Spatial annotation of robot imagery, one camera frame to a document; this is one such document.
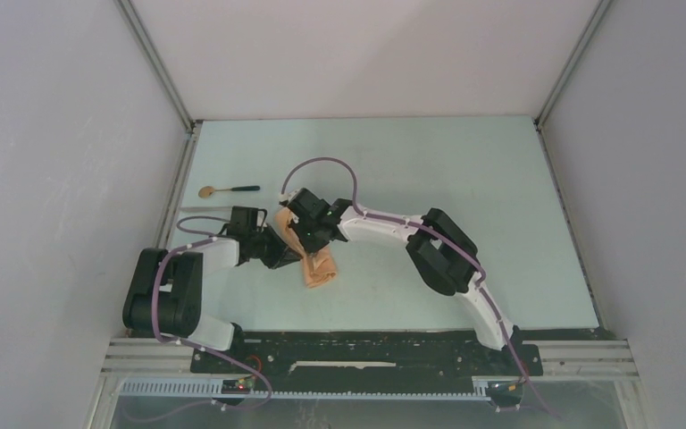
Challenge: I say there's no aluminium frame rail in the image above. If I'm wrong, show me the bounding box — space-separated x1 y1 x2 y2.
101 338 194 377

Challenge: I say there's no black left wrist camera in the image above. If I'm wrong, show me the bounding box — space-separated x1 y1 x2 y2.
225 206 268 236

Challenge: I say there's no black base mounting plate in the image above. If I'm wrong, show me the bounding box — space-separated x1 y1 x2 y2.
190 324 542 395

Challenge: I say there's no white toothed cable duct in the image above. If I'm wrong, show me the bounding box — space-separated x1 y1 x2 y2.
119 378 492 402

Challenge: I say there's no peach cloth napkin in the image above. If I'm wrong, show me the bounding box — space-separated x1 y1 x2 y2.
274 207 339 289

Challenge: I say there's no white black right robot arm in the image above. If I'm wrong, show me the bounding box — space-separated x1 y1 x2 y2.
280 196 520 374

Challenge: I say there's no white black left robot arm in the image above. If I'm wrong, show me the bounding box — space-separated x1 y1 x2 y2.
122 221 301 373

